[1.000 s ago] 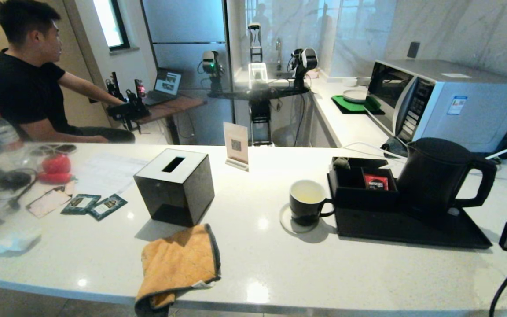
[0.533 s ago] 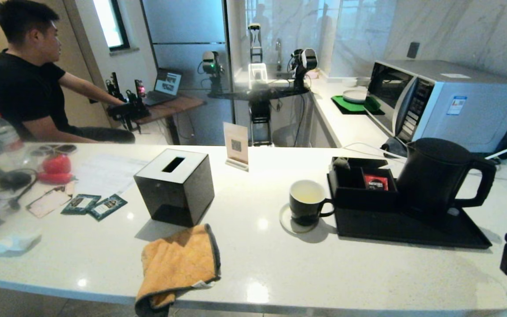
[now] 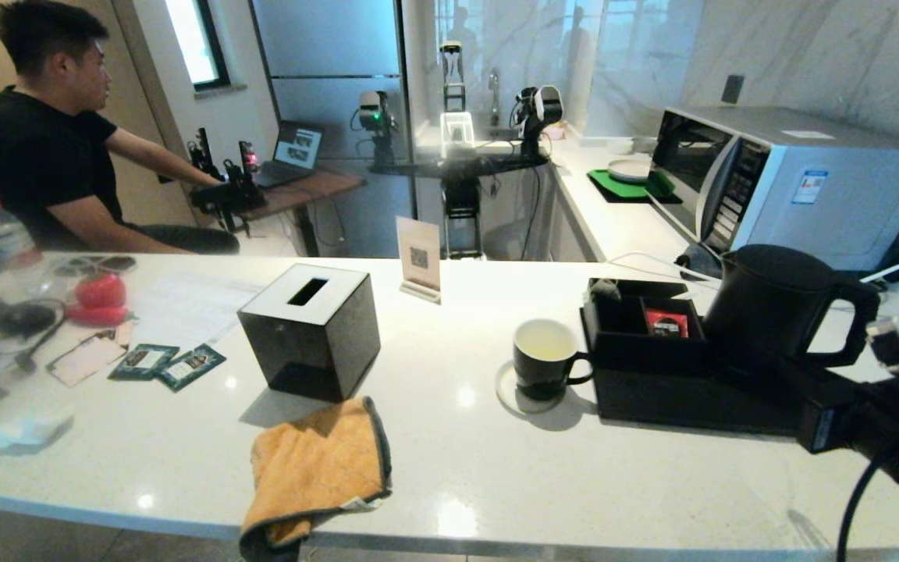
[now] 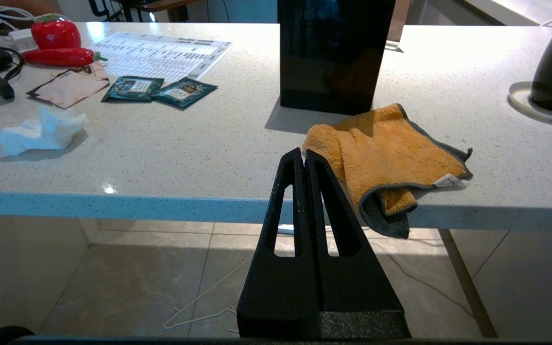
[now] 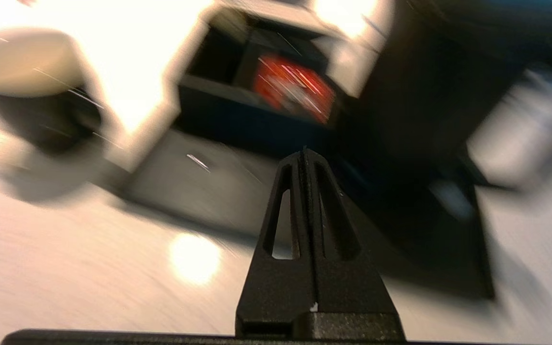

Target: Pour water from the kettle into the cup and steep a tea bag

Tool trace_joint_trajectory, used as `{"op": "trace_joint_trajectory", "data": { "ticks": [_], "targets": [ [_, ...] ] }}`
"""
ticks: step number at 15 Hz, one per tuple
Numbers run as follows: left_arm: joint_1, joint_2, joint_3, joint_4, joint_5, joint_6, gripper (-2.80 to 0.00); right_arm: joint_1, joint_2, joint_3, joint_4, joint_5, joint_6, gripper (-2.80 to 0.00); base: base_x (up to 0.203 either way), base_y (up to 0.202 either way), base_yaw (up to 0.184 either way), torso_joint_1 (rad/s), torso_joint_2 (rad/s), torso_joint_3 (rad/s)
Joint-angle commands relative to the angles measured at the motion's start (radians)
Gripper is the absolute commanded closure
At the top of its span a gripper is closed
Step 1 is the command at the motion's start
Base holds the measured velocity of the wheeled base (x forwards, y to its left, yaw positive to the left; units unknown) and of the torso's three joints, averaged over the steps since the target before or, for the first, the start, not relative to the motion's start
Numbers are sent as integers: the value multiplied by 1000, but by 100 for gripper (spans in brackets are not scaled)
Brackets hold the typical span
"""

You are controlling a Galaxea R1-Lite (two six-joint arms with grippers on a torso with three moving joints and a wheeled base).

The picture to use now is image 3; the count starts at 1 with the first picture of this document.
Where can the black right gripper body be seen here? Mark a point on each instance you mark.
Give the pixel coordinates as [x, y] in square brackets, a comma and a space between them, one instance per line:
[843, 425]

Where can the black electric kettle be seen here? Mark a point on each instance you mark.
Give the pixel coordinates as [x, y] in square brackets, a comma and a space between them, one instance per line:
[769, 304]

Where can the green tea sachet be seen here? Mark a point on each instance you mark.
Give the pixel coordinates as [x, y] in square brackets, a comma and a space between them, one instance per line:
[141, 361]
[193, 365]

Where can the black serving tray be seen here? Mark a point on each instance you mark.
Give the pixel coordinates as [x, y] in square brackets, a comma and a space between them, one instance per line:
[691, 406]

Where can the black sachet organiser box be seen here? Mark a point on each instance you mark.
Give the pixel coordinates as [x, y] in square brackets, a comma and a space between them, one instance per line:
[621, 351]

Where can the silver microwave oven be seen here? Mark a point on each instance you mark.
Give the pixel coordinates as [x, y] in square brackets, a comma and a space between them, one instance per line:
[808, 179]

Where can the grey sachet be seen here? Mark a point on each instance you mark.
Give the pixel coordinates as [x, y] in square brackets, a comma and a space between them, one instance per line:
[605, 289]

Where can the black mug white inside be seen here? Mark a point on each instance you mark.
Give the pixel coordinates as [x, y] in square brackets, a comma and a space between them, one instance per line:
[543, 378]

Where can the white plate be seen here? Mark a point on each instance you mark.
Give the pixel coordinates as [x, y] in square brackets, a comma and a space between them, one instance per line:
[629, 169]

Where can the white round coaster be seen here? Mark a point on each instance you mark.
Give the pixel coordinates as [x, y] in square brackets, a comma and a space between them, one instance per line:
[506, 394]

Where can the white bowl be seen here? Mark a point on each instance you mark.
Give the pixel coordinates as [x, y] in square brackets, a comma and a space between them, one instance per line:
[644, 144]

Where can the black background robot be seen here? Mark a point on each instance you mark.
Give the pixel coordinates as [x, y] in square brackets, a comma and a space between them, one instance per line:
[461, 203]

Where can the acrylic table sign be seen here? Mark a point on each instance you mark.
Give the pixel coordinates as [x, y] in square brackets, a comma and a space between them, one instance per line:
[418, 254]

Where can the chrome kitchen faucet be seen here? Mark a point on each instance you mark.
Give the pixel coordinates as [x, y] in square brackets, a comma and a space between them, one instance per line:
[494, 86]

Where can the black glossy tissue box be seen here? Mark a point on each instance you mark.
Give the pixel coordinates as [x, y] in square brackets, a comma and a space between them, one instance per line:
[317, 343]

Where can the orange microfiber cloth grey trim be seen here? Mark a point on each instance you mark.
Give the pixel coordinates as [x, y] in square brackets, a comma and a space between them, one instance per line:
[309, 468]

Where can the brown wooden desk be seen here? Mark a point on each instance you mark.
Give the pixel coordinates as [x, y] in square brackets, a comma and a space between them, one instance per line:
[317, 187]

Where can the open laptop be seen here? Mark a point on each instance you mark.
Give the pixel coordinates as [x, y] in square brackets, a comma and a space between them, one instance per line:
[297, 147]

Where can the grey refrigerator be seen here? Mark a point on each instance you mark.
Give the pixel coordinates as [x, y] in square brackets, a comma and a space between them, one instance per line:
[325, 47]

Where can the printed white paper sheet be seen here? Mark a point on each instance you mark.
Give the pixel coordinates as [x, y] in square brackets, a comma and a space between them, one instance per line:
[184, 308]

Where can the red toy bell pepper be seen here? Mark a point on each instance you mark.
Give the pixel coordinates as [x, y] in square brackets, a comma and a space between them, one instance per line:
[100, 290]

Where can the dark framed window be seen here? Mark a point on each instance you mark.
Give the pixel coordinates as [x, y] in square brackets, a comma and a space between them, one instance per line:
[192, 39]

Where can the beige torn sachet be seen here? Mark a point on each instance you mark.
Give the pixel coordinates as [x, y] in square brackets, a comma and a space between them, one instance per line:
[87, 357]

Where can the beige wooden door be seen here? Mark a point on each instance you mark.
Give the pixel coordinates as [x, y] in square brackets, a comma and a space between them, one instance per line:
[141, 86]

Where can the crumpled white tissue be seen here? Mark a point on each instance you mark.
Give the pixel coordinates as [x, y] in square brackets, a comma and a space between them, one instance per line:
[28, 431]

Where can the black power brick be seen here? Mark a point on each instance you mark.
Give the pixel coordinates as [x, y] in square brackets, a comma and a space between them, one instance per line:
[24, 320]

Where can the person in black shirt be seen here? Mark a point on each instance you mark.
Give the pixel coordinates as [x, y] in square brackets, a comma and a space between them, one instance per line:
[44, 156]

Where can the clear water bottle red cap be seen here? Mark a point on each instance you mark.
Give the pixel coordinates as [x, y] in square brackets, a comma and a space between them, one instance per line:
[1, 238]

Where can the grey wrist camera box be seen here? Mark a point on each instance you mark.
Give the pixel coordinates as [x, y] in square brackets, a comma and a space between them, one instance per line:
[896, 339]

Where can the black wall socket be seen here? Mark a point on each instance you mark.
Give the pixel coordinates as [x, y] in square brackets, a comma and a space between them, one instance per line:
[733, 87]

